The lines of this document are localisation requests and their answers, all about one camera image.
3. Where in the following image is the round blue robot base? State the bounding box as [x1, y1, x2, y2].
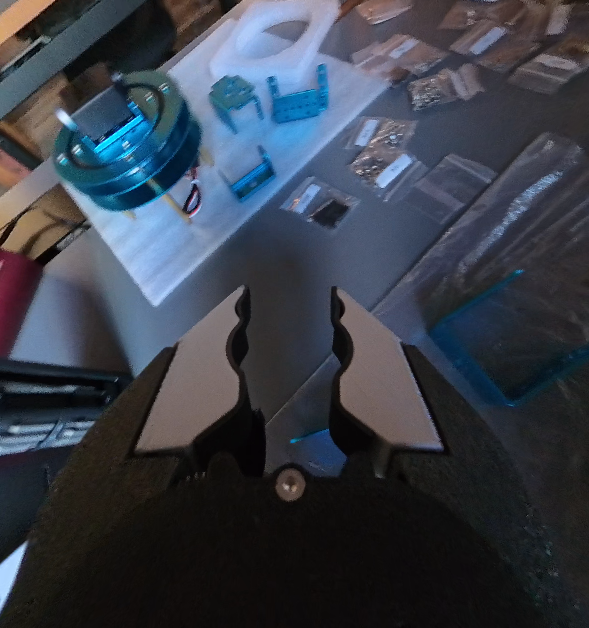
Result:
[53, 70, 208, 226]

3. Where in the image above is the white foam ring piece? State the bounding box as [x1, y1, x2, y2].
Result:
[210, 0, 340, 85]

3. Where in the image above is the blue holed U bracket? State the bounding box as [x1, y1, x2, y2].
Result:
[266, 64, 328, 123]

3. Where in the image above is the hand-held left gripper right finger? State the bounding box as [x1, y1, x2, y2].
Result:
[329, 286, 445, 453]

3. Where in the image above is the red cylindrical screwdriver case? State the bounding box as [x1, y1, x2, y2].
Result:
[0, 244, 43, 356]

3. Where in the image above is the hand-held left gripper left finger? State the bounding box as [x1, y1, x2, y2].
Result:
[134, 286, 252, 455]

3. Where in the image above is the grey desk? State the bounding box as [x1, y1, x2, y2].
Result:
[0, 0, 589, 614]

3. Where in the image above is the teal claw-shaped bracket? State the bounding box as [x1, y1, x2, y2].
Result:
[208, 75, 266, 134]

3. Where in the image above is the small bag of black screws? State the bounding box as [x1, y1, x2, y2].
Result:
[280, 177, 361, 230]

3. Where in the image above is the pile of small hardware bags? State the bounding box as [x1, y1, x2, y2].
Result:
[341, 0, 589, 226]

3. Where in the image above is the white foam sheet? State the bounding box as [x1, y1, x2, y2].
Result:
[71, 20, 390, 306]

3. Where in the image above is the small blue U bracket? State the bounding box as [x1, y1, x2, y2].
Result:
[219, 146, 276, 203]

